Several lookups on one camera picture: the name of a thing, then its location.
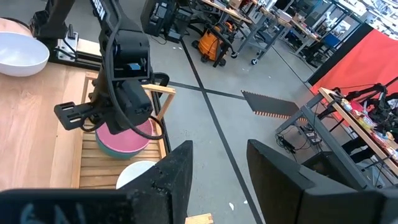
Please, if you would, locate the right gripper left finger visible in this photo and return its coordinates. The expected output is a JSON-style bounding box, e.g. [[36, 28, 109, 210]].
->
[[0, 139, 194, 224]]

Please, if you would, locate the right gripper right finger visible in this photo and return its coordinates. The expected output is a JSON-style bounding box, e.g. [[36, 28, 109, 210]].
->
[[246, 138, 398, 224]]

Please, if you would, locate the white ribbed bowl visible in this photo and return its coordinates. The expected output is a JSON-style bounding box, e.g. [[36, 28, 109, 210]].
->
[[0, 30, 50, 78], [115, 160, 158, 190]]

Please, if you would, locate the pink bowl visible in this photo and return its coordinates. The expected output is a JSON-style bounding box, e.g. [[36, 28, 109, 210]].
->
[[95, 118, 155, 154]]

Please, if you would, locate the green bowl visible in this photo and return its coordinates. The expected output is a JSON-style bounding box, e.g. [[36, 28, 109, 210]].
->
[[95, 136, 155, 161]]

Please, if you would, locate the wooden slatted shelf rack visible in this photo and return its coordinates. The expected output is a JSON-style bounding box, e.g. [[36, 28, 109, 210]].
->
[[70, 71, 215, 224]]

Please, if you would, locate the black power strip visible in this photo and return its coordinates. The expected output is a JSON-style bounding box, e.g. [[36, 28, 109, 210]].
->
[[275, 133, 298, 154]]

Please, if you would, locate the black computer tower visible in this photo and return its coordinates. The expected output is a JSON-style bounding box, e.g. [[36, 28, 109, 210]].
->
[[303, 151, 373, 191]]

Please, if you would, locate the black floor mat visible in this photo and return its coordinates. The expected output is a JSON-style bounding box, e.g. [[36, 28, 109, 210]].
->
[[241, 90, 302, 121]]

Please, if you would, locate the black equipment case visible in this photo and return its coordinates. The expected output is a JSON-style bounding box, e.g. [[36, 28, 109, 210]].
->
[[139, 0, 195, 44]]

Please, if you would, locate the orange shop vacuum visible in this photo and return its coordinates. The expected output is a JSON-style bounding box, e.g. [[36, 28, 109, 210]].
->
[[192, 21, 237, 68]]

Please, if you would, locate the wooden workshop table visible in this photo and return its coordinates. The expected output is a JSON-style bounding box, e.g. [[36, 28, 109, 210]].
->
[[275, 86, 398, 190]]

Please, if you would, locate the grey wheeled workbench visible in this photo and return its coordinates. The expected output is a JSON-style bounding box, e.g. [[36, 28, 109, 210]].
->
[[200, 0, 293, 66]]

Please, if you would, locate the red backdrop cloth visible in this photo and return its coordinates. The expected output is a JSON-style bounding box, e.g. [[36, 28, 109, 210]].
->
[[310, 29, 398, 96]]

